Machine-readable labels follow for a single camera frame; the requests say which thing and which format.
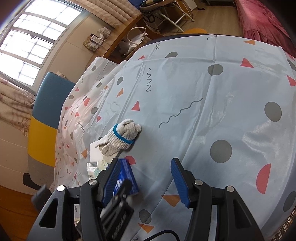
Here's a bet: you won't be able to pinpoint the grey yellow blue sofa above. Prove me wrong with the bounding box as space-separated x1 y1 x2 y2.
23 72 75 190

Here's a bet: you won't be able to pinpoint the wooden desk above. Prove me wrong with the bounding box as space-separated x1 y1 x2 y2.
101 14 142 59

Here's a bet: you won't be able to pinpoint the white tote bag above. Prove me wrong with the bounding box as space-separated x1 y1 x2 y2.
119 27 147 55

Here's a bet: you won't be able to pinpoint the packets on window sill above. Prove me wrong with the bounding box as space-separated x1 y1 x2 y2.
83 26 111 52

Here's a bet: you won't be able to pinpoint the red bed cover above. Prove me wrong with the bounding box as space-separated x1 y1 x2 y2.
235 0 295 57

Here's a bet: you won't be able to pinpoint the beige patterned curtain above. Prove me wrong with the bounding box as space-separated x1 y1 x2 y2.
0 77 36 137

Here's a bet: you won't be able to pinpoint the white cleaning wipes pack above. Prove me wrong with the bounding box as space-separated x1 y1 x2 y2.
86 160 109 180

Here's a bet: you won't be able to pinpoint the window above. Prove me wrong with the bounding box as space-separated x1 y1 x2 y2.
1 1 83 86

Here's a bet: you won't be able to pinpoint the knitted grey work gloves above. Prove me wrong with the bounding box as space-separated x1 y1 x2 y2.
94 118 142 158

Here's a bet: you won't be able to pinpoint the patterned white tablecloth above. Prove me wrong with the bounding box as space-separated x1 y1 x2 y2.
51 35 295 240

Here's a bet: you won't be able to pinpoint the blue small pack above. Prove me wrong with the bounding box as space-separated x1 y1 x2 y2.
113 158 139 196

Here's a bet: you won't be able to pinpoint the white sponge block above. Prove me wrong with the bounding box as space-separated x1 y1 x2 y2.
89 141 103 163

